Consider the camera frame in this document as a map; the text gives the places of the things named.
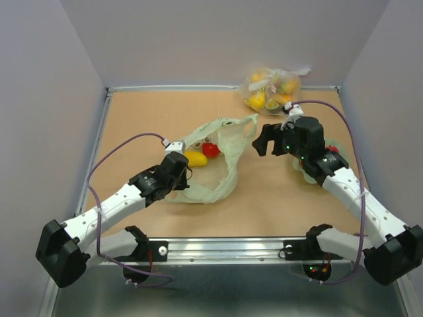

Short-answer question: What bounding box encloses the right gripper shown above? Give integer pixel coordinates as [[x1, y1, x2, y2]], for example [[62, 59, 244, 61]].
[[251, 119, 308, 160]]

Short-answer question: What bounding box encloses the yellow mango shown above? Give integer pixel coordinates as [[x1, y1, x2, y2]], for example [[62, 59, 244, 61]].
[[184, 151, 208, 168]]

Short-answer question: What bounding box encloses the green plastic bag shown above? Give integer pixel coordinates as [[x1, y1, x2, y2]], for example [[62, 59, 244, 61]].
[[165, 114, 258, 204]]

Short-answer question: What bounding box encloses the red tomato fruit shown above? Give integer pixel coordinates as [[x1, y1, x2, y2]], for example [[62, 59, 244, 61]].
[[202, 143, 221, 159]]

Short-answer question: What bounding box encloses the red apple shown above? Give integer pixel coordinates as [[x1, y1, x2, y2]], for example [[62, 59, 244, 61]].
[[327, 146, 339, 153]]

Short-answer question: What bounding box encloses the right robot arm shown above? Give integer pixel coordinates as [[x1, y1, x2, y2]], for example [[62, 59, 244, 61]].
[[252, 116, 422, 285]]

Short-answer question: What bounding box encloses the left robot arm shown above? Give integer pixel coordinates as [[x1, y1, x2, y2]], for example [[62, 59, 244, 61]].
[[36, 152, 188, 288]]

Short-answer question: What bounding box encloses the clear bag of fruit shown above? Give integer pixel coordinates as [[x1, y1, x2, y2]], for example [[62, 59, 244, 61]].
[[237, 67, 311, 116]]

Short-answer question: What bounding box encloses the green wavy bowl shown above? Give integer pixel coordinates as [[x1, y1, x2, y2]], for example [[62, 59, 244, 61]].
[[292, 136, 351, 184]]

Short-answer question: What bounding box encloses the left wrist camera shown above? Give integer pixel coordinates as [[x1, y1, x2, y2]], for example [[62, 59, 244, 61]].
[[162, 139, 186, 155]]

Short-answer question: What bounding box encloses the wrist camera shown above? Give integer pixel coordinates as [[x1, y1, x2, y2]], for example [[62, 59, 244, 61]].
[[162, 139, 186, 155], [281, 102, 304, 130]]

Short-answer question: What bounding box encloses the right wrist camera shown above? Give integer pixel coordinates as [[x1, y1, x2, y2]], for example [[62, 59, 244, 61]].
[[281, 102, 304, 130]]

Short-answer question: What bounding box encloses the aluminium front rail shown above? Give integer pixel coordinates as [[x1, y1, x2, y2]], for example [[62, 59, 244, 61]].
[[52, 234, 406, 265]]

